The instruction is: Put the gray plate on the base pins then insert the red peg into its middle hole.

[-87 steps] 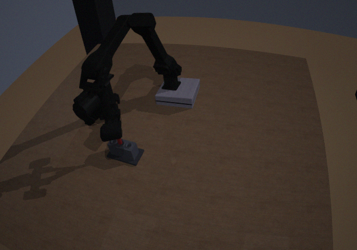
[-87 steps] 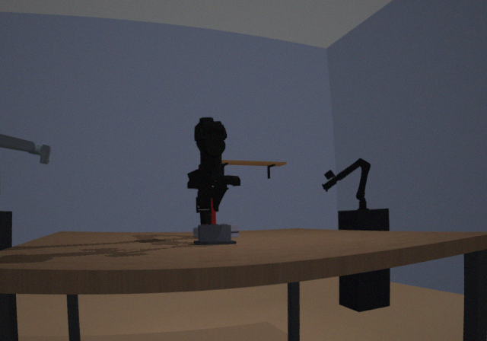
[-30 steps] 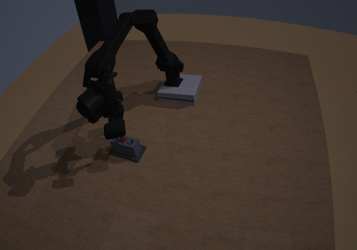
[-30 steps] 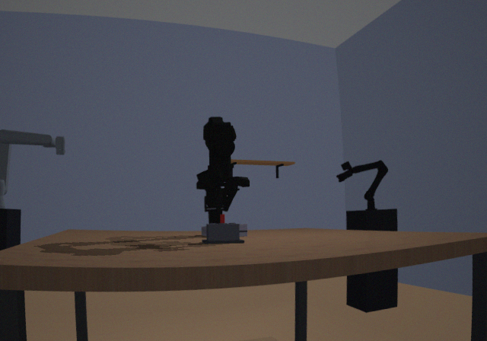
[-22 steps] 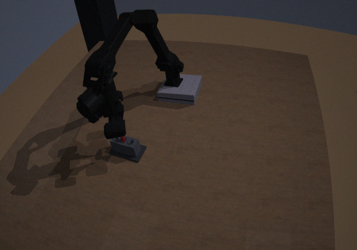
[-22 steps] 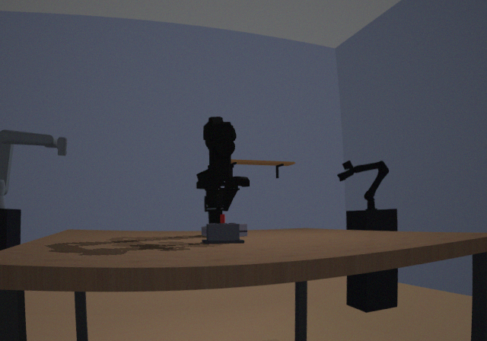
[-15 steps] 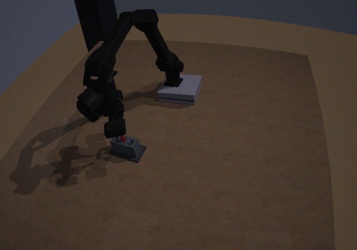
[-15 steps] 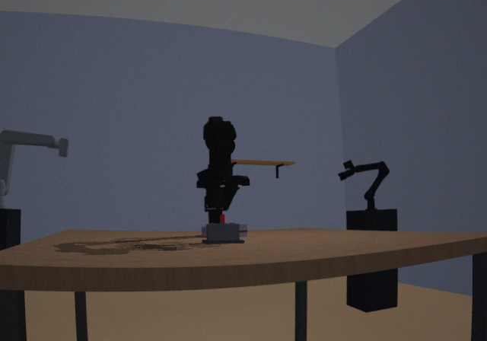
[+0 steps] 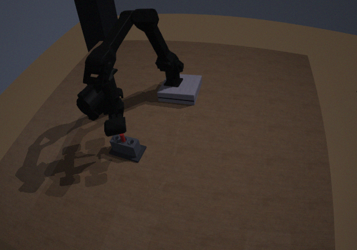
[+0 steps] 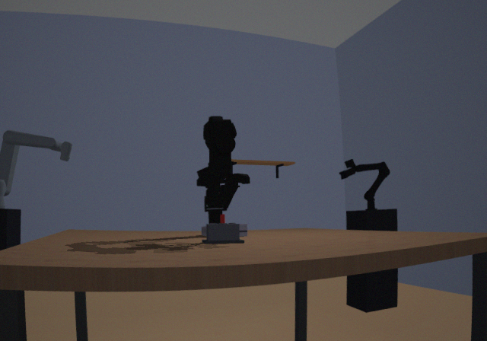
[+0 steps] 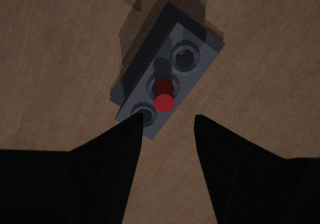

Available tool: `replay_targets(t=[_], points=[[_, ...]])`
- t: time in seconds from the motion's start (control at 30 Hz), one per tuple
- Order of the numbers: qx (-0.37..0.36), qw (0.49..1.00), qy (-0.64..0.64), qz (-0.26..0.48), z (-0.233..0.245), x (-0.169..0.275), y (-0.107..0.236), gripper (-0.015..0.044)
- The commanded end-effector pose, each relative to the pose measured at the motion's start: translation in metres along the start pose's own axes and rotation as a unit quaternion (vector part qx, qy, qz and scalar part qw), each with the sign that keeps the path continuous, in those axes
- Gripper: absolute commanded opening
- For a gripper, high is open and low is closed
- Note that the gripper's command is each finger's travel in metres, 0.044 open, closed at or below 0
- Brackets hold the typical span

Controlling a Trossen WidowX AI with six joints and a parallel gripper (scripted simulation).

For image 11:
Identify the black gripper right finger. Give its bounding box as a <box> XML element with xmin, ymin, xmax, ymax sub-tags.
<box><xmin>194</xmin><ymin>114</ymin><xmax>320</xmax><ymax>224</ymax></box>

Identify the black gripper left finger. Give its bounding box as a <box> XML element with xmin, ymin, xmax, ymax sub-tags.
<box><xmin>0</xmin><ymin>113</ymin><xmax>143</xmax><ymax>224</ymax></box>

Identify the dark red peg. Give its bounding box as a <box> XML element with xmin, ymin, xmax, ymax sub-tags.
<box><xmin>154</xmin><ymin>78</ymin><xmax>175</xmax><ymax>112</ymax></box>

